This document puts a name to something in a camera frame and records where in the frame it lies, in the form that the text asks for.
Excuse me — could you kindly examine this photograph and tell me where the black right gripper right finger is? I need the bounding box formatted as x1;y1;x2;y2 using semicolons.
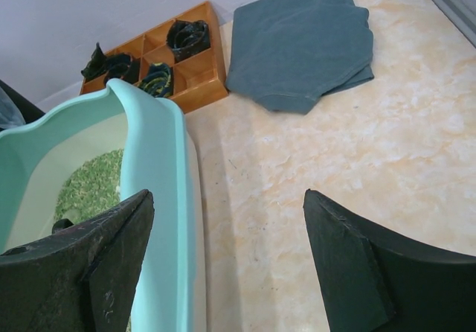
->
303;190;475;331

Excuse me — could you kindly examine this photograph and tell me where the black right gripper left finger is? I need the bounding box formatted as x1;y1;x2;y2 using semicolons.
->
1;190;154;331

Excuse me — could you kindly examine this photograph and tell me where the black litter scoop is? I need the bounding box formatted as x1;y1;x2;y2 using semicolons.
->
51;218;74;234

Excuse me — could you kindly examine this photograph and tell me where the teal plastic litter box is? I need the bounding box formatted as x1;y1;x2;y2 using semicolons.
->
1;84;207;331

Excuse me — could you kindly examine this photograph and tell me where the green cat litter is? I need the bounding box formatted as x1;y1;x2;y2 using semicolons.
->
54;149;123;224

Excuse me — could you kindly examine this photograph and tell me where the black trash bin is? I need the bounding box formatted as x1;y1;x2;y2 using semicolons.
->
0;80;45;124

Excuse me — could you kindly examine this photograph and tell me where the blue plastic bin liner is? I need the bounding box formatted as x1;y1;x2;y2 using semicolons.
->
0;89;26;130

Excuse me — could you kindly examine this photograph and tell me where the orange compartment tray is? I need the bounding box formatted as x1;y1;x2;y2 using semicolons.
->
80;1;228;113

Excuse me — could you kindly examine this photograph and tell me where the blue-grey folded cloth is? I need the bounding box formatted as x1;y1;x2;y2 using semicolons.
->
226;0;374;115

